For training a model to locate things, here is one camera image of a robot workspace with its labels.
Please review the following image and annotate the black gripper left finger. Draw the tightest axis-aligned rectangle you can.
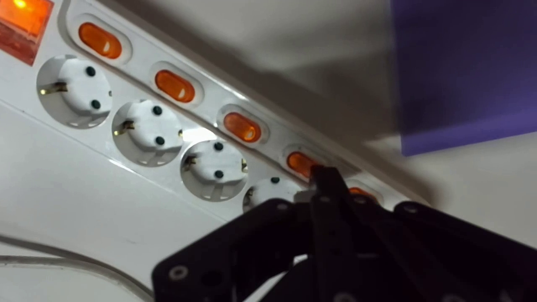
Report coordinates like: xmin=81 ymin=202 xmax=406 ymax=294
xmin=151 ymin=165 xmax=339 ymax=302

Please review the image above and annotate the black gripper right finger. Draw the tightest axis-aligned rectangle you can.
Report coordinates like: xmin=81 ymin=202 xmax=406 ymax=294
xmin=331 ymin=165 xmax=537 ymax=302

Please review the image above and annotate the white multi-socket power strip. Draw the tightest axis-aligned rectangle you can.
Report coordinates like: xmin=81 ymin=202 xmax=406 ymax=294
xmin=0 ymin=0 xmax=430 ymax=225

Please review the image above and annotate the purple mat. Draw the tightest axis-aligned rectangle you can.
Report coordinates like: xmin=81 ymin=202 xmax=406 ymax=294
xmin=389 ymin=0 xmax=537 ymax=158

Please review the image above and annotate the white coiled power strip cable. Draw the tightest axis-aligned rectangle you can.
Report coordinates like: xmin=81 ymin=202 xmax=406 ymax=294
xmin=0 ymin=234 xmax=158 ymax=302

